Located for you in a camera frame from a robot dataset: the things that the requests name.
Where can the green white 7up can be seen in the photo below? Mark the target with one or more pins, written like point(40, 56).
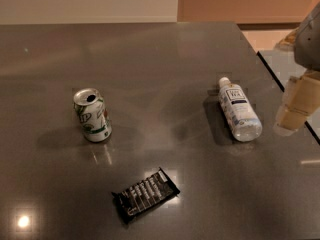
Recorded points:
point(93, 116)

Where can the clear plastic water bottle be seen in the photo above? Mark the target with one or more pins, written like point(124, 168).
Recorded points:
point(241, 118)

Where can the black snack bar wrapper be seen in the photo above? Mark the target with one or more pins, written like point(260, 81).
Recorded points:
point(145, 195)

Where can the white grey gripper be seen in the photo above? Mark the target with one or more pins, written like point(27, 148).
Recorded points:
point(308, 45)

